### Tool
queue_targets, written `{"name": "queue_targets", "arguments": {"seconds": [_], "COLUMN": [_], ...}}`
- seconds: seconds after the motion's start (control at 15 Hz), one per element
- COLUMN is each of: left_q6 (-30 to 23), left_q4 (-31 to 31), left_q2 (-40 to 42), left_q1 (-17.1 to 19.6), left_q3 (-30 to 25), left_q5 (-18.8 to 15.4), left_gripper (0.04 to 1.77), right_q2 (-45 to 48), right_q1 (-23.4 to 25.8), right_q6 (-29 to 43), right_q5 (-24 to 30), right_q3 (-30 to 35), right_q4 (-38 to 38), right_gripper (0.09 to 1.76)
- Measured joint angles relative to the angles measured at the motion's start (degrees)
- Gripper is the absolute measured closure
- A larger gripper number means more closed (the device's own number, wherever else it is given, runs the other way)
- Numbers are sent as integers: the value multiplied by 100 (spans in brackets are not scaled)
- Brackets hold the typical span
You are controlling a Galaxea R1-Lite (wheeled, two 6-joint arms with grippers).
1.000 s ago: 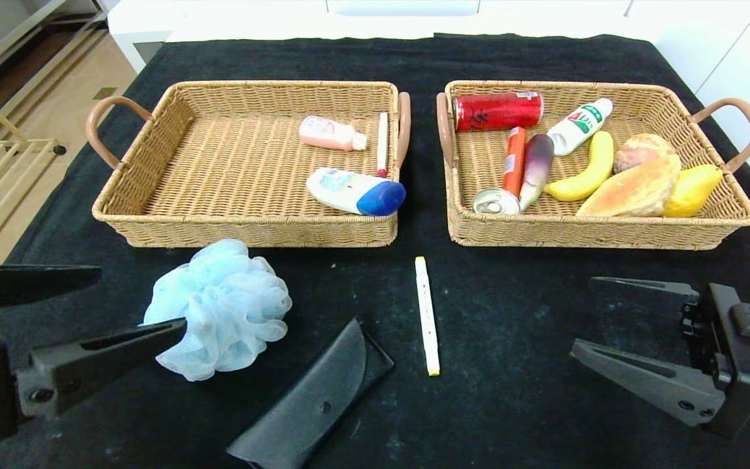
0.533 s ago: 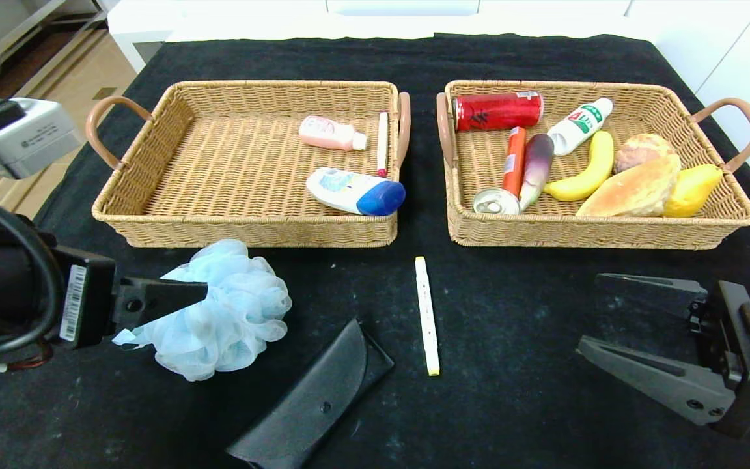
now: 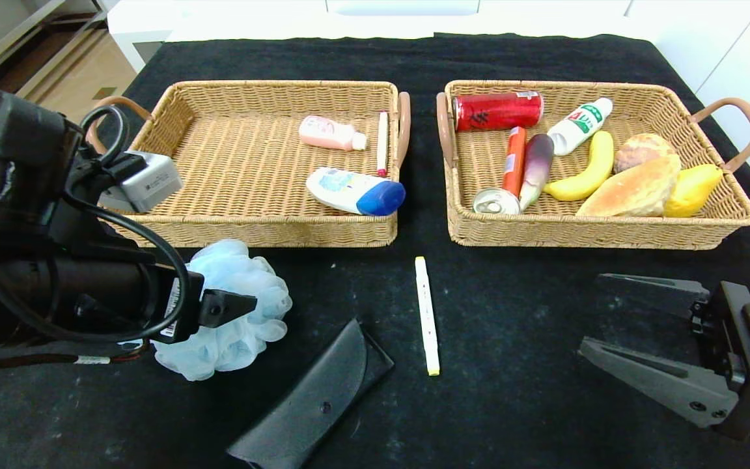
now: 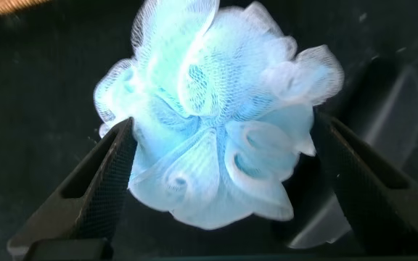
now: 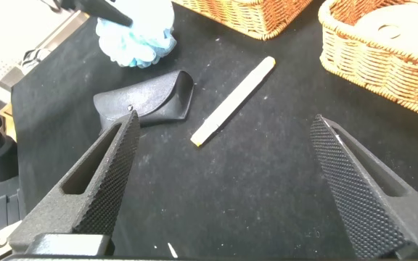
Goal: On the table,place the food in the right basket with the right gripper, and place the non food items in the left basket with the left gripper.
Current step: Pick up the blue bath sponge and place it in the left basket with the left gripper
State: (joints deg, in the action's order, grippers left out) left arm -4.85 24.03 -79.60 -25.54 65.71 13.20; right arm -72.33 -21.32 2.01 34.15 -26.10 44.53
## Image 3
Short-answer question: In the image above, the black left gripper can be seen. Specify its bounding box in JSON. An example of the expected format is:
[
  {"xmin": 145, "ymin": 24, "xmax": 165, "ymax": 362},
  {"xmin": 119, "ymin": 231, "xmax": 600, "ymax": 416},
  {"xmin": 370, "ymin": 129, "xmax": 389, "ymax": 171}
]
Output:
[{"xmin": 74, "ymin": 259, "xmax": 258, "ymax": 345}]

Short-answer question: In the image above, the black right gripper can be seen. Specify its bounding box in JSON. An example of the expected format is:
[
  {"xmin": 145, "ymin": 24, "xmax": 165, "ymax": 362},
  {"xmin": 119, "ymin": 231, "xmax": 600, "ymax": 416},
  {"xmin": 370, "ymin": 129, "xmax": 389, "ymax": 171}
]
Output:
[{"xmin": 577, "ymin": 272, "xmax": 750, "ymax": 442}]

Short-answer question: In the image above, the light blue bath pouf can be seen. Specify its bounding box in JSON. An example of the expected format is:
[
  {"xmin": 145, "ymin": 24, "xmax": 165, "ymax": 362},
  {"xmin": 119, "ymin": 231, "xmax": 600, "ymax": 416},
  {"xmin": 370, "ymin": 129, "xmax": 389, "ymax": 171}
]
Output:
[{"xmin": 118, "ymin": 239, "xmax": 292, "ymax": 382}]

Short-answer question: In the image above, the black leather glasses case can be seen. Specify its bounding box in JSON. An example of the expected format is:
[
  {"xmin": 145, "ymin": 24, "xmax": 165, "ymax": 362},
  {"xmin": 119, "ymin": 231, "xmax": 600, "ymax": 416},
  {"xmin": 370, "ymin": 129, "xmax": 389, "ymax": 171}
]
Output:
[{"xmin": 227, "ymin": 318, "xmax": 395, "ymax": 469}]

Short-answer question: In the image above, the white bottle with blue cap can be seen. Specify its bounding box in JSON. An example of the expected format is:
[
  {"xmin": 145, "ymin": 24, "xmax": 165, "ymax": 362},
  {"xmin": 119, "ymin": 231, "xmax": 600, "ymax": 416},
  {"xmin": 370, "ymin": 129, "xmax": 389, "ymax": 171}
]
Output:
[{"xmin": 305, "ymin": 167, "xmax": 407, "ymax": 216}]

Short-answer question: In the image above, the white marker with yellow cap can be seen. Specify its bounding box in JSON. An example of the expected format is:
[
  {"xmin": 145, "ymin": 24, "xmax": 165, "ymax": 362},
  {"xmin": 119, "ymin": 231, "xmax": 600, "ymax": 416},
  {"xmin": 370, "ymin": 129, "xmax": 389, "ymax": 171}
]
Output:
[{"xmin": 414, "ymin": 256, "xmax": 441, "ymax": 377}]

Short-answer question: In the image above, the purple eggplant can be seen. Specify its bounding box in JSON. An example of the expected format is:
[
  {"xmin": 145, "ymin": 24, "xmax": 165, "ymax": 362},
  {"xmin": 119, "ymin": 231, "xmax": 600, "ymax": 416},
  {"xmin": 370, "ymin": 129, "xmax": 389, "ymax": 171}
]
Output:
[{"xmin": 520, "ymin": 134, "xmax": 555, "ymax": 211}]

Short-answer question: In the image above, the orange sausage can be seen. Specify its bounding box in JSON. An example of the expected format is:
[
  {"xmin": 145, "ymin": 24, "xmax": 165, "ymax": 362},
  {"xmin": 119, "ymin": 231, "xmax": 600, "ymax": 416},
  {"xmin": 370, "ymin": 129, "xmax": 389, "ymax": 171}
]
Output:
[{"xmin": 502, "ymin": 126, "xmax": 527, "ymax": 199}]

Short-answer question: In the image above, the rectangular wicker basket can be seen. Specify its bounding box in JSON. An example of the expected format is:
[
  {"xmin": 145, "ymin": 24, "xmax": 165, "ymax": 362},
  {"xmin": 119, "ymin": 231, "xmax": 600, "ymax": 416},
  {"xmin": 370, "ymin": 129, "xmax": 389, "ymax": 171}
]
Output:
[
  {"xmin": 436, "ymin": 79, "xmax": 750, "ymax": 251},
  {"xmin": 85, "ymin": 80, "xmax": 411, "ymax": 249}
]

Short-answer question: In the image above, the long bread loaf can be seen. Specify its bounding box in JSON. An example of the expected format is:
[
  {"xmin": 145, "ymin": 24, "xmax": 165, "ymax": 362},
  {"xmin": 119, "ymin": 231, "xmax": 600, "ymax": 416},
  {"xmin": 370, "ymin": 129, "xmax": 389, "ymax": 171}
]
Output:
[{"xmin": 576, "ymin": 154, "xmax": 682, "ymax": 218}]

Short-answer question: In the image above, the yellow mango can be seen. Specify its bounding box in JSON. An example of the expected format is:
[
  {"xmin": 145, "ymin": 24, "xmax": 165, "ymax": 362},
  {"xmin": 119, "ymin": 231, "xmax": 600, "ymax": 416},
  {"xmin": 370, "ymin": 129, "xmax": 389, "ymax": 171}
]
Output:
[{"xmin": 663, "ymin": 164, "xmax": 723, "ymax": 219}]

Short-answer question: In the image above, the black tablecloth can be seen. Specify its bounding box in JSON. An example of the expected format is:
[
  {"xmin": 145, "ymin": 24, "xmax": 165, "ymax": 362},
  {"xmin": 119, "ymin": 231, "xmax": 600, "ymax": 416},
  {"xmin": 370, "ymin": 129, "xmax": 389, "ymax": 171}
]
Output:
[{"xmin": 0, "ymin": 33, "xmax": 750, "ymax": 469}]

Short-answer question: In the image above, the yellow banana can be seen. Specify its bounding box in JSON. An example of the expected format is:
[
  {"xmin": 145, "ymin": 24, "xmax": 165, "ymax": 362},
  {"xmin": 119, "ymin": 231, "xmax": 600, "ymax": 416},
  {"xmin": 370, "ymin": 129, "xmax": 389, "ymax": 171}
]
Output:
[{"xmin": 544, "ymin": 130, "xmax": 615, "ymax": 202}]

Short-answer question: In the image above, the round bread roll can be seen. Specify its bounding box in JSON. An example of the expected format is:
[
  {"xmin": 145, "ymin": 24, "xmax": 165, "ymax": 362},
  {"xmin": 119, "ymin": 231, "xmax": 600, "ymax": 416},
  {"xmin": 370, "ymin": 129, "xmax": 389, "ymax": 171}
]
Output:
[{"xmin": 613, "ymin": 134, "xmax": 675, "ymax": 175}]

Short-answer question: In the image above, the small pink bottle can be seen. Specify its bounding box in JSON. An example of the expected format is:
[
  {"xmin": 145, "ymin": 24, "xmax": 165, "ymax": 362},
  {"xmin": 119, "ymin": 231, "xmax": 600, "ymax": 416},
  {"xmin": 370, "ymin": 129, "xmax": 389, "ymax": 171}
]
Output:
[{"xmin": 298, "ymin": 115, "xmax": 368, "ymax": 152}]

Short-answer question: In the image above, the silver tin can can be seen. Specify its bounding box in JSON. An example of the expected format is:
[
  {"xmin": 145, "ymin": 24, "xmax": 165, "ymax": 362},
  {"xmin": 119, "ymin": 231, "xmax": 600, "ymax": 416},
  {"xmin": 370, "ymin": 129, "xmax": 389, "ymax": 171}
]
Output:
[{"xmin": 472, "ymin": 188, "xmax": 521, "ymax": 216}]

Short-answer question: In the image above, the white bottle with green label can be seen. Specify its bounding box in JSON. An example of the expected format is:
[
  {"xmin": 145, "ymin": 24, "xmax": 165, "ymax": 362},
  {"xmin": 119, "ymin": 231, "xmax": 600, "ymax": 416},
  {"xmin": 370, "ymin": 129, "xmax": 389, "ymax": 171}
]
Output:
[{"xmin": 548, "ymin": 98, "xmax": 613, "ymax": 156}]

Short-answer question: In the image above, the white pen with red tip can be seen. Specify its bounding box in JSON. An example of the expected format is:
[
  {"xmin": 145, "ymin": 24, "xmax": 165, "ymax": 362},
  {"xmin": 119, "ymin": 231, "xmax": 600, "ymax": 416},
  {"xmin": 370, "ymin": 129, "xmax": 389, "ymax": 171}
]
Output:
[{"xmin": 376, "ymin": 111, "xmax": 389, "ymax": 178}]

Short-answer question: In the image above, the red drink can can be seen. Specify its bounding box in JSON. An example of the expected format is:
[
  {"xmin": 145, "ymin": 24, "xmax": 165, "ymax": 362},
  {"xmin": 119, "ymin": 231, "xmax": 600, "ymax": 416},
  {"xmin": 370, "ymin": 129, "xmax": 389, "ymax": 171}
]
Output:
[{"xmin": 453, "ymin": 92, "xmax": 544, "ymax": 132}]

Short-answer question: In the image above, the thick black camera cable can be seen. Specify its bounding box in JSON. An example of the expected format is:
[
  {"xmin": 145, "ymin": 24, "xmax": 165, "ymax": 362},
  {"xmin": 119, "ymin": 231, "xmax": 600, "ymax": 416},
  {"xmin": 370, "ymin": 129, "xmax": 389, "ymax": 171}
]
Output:
[{"xmin": 0, "ymin": 104, "xmax": 191, "ymax": 344}]

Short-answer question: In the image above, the black cable with white tag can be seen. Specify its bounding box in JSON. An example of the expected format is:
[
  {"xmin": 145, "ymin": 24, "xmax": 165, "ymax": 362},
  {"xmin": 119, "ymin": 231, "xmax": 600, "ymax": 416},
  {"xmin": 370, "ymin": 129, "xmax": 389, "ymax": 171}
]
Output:
[{"xmin": 0, "ymin": 352, "xmax": 148, "ymax": 375}]

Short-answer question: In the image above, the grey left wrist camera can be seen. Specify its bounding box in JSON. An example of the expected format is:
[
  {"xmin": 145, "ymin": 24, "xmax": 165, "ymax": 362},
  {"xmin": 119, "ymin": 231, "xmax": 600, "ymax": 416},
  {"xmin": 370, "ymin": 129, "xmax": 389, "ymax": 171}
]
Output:
[{"xmin": 98, "ymin": 151, "xmax": 184, "ymax": 214}]

